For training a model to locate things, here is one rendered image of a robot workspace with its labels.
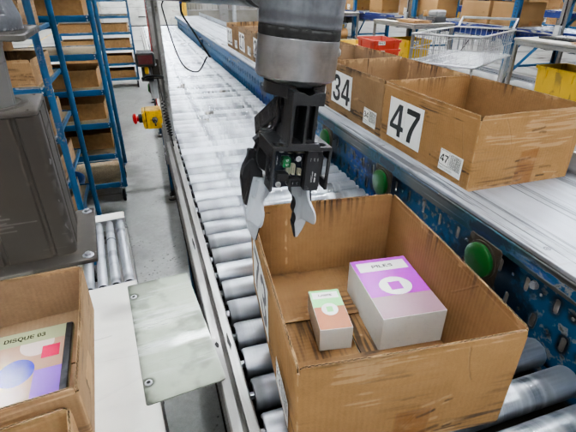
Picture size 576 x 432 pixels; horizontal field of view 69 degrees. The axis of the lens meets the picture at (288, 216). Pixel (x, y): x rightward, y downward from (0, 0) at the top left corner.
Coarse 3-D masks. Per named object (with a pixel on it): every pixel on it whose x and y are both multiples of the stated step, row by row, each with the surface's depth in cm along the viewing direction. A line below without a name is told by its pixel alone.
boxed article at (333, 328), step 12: (312, 300) 73; (324, 300) 73; (336, 300) 73; (312, 312) 73; (324, 312) 71; (336, 312) 71; (312, 324) 74; (324, 324) 68; (336, 324) 68; (348, 324) 68; (324, 336) 68; (336, 336) 68; (348, 336) 68; (324, 348) 69; (336, 348) 69
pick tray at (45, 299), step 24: (0, 288) 71; (24, 288) 72; (48, 288) 74; (72, 288) 75; (0, 312) 72; (24, 312) 74; (48, 312) 76; (72, 312) 77; (0, 336) 72; (72, 360) 67; (72, 384) 63; (0, 408) 49; (24, 408) 50; (48, 408) 51; (72, 408) 53
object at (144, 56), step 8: (136, 56) 140; (144, 56) 140; (152, 56) 141; (136, 64) 141; (144, 64) 141; (152, 64) 142; (144, 72) 147; (152, 72) 149; (144, 80) 149; (152, 80) 151
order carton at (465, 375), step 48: (288, 240) 84; (336, 240) 86; (384, 240) 89; (432, 240) 71; (288, 288) 83; (336, 288) 83; (432, 288) 72; (480, 288) 59; (288, 336) 50; (480, 336) 60; (288, 384) 52; (336, 384) 48; (384, 384) 49; (432, 384) 51; (480, 384) 53
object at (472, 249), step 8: (472, 248) 83; (480, 248) 81; (472, 256) 83; (480, 256) 81; (488, 256) 80; (472, 264) 83; (480, 264) 81; (488, 264) 80; (480, 272) 82; (488, 272) 80
